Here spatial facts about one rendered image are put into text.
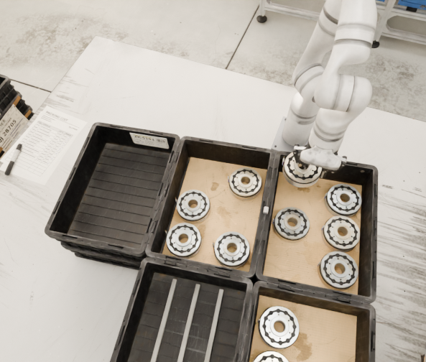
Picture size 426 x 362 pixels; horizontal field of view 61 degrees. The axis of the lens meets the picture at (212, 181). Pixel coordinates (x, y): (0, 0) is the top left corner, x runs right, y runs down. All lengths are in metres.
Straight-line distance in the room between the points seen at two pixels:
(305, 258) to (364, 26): 0.63
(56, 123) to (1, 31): 1.93
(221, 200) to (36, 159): 0.77
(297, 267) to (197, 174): 0.43
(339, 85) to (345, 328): 0.64
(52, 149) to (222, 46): 1.64
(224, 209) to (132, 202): 0.30
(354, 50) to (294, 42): 2.12
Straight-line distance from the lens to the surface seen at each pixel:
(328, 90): 0.74
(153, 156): 1.26
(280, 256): 1.09
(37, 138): 1.63
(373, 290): 1.02
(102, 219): 1.20
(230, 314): 1.05
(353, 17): 0.78
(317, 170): 1.03
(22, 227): 1.45
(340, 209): 1.15
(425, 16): 2.81
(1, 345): 1.37
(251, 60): 2.71
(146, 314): 1.08
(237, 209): 1.14
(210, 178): 1.19
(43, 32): 3.31
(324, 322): 1.08
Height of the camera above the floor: 1.87
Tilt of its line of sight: 62 degrees down
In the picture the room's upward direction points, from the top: 6 degrees counter-clockwise
